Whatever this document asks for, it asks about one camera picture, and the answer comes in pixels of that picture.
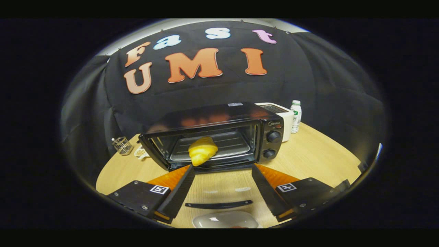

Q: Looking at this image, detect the white snack dish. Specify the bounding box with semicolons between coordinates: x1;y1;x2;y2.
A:
134;144;150;161

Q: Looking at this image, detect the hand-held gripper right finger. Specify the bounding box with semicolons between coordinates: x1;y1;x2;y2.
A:
251;163;338;222

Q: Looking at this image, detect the black backdrop cloth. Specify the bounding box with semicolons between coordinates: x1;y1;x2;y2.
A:
61;21;386;179

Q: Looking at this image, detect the white pop-up toaster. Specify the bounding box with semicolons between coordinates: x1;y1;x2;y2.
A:
256;102;295;142

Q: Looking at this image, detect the small white green-label bottle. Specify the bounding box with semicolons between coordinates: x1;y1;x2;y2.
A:
290;100;302;134

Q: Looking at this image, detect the small wire basket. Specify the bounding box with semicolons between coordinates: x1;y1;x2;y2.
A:
111;137;133;156

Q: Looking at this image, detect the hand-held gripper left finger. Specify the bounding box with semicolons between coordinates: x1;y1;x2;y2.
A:
107;165;196;224

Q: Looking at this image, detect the yellow croissant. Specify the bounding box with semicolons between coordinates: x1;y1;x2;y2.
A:
188;137;219;167

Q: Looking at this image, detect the black toaster oven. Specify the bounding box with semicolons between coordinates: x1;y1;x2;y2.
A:
138;102;284;210

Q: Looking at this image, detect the white oval plate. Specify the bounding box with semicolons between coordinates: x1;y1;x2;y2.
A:
191;211;264;229

